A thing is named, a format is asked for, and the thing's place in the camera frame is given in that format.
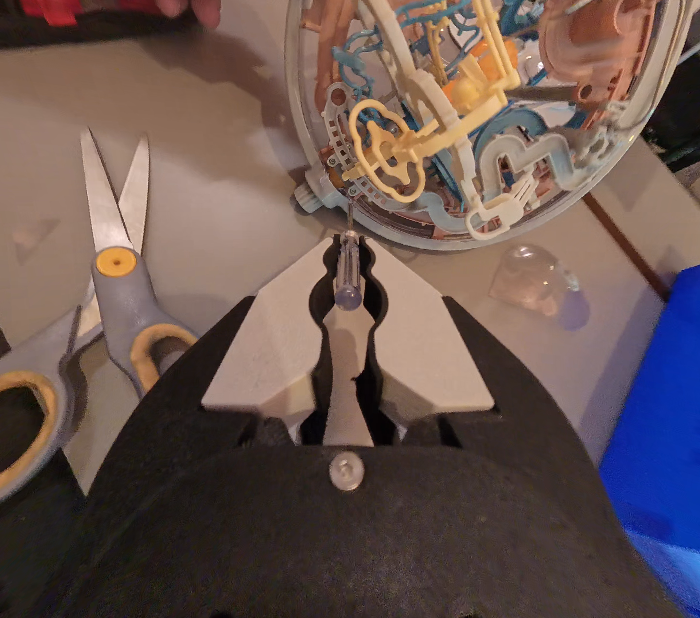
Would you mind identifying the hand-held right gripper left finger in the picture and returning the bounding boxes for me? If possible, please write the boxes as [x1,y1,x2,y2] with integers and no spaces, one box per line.
[200,238,337,445]

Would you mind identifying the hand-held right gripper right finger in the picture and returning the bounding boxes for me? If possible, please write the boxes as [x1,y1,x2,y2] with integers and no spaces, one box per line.
[354,238,497,445]

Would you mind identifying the clear-handled screwdriver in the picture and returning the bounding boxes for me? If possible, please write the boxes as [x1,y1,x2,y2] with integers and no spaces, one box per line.
[335,203,364,312]

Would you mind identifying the marble maze ball toy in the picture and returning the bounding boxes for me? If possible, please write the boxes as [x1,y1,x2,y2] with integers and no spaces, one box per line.
[284,0,692,251]

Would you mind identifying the small clear plastic shell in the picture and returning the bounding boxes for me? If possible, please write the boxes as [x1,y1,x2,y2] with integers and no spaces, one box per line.
[488,245,590,330]

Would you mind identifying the grey orange scissors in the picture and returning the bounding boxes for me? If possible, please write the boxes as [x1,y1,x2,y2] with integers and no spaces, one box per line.
[0,129,199,501]

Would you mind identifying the blue storage bin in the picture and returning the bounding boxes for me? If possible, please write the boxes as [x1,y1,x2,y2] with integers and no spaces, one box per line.
[598,264,700,618]

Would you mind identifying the triangular clear plastic scrap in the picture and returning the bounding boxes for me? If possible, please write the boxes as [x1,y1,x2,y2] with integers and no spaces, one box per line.
[13,218,60,265]

